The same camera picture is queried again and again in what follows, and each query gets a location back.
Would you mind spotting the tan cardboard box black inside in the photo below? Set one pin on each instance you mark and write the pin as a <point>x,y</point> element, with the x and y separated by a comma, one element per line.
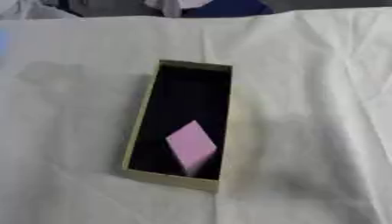
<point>184,96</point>

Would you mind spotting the pink square block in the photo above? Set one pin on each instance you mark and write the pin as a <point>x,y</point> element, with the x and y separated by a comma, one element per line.
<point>191,144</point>

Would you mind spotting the person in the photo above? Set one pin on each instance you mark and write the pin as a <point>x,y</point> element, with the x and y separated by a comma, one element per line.
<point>214,7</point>

